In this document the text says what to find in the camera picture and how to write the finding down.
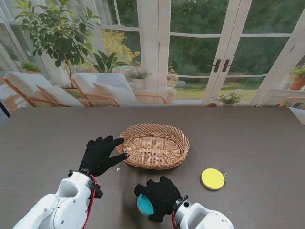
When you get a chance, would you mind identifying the cyan culture dish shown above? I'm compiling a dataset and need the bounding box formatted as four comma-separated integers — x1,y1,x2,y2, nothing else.
136,193,154,215

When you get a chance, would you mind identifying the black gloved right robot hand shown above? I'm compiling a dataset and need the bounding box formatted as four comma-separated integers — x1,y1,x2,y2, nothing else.
133,176,183,224

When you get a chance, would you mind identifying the oval wicker basket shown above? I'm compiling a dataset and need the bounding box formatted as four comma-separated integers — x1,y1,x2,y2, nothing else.
116,123,191,170

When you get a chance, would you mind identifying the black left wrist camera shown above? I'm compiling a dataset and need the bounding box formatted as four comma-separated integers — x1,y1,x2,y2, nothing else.
91,183,104,199

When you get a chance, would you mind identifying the printed conservatory backdrop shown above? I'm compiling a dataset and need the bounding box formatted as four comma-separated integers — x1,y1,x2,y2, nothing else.
0,0,305,108

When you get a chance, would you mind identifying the white paper sheet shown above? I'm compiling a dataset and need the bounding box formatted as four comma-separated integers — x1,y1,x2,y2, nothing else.
288,107,305,126

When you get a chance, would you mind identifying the red cable on left arm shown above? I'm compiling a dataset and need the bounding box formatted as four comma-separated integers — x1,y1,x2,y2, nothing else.
82,174,98,229

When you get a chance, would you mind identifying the yellow culture dish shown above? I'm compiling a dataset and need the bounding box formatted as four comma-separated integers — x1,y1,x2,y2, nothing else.
199,168,226,191

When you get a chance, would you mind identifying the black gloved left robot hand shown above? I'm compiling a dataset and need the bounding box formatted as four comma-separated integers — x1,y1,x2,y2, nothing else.
78,135,130,177

